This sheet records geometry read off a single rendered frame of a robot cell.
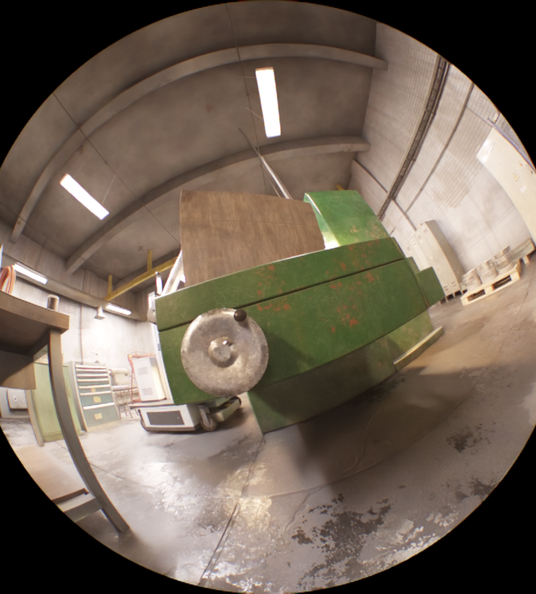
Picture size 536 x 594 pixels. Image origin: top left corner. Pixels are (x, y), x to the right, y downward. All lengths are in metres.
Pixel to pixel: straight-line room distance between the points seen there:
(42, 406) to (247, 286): 2.66
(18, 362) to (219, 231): 1.29
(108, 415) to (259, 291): 3.16
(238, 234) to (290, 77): 4.91
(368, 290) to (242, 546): 0.91
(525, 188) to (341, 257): 3.97
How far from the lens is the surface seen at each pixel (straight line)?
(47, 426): 2.77
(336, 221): 2.16
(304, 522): 0.72
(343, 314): 0.54
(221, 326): 0.41
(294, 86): 5.54
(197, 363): 0.42
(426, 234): 5.14
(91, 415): 3.20
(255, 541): 0.72
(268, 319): 0.48
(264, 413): 1.41
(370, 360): 1.61
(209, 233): 0.96
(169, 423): 2.08
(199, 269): 0.87
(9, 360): 1.18
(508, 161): 4.29
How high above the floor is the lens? 0.58
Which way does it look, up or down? 18 degrees up
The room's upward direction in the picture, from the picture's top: 19 degrees counter-clockwise
